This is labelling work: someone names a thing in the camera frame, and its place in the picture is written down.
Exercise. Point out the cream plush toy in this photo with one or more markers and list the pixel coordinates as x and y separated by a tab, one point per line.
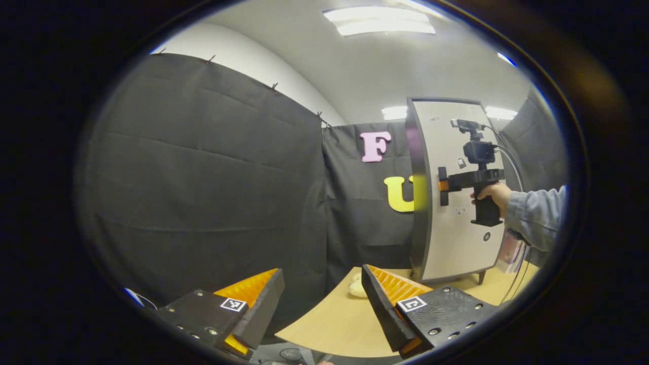
356	288

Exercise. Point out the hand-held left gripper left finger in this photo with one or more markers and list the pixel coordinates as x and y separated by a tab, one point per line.
266	309

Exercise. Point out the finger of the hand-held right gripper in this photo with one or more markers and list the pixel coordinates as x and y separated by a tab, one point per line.
459	181

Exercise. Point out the grey cabinet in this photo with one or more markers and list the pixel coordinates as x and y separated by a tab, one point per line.
417	203

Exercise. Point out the large ceiling light panel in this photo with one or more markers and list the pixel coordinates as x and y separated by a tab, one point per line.
380	20

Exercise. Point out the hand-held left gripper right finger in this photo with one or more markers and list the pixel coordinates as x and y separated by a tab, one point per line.
385	309

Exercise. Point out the black backdrop cloth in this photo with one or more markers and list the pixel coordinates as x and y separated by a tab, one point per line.
203	177

